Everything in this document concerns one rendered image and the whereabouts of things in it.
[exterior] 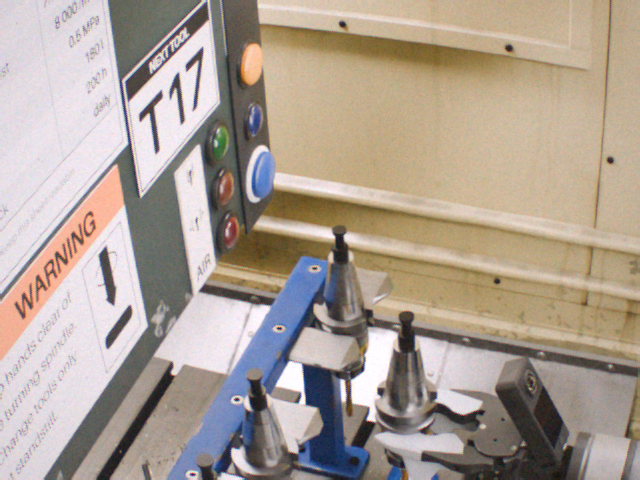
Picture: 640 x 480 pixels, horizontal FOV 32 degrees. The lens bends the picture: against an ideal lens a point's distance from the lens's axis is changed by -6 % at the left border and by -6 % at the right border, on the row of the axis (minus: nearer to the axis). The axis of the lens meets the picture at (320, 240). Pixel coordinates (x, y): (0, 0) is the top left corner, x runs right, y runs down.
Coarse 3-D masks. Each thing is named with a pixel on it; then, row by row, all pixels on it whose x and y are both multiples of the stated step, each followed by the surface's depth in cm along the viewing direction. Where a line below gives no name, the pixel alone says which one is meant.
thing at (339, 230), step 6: (336, 228) 118; (342, 228) 118; (336, 234) 118; (342, 234) 118; (336, 240) 118; (342, 240) 118; (336, 246) 119; (342, 246) 119; (336, 252) 119; (342, 252) 119; (336, 258) 119; (342, 258) 119
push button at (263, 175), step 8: (264, 152) 73; (256, 160) 72; (264, 160) 73; (272, 160) 74; (256, 168) 72; (264, 168) 73; (272, 168) 74; (256, 176) 72; (264, 176) 73; (272, 176) 74; (256, 184) 72; (264, 184) 73; (272, 184) 74; (256, 192) 73; (264, 192) 73
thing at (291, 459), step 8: (240, 440) 110; (288, 440) 109; (232, 448) 108; (288, 448) 108; (296, 448) 108; (232, 456) 108; (240, 456) 108; (288, 456) 108; (296, 456) 108; (240, 464) 107; (248, 464) 107; (280, 464) 107; (288, 464) 108; (296, 464) 109; (240, 472) 107; (248, 472) 106; (256, 472) 106; (264, 472) 106; (272, 472) 106; (280, 472) 106; (288, 472) 107
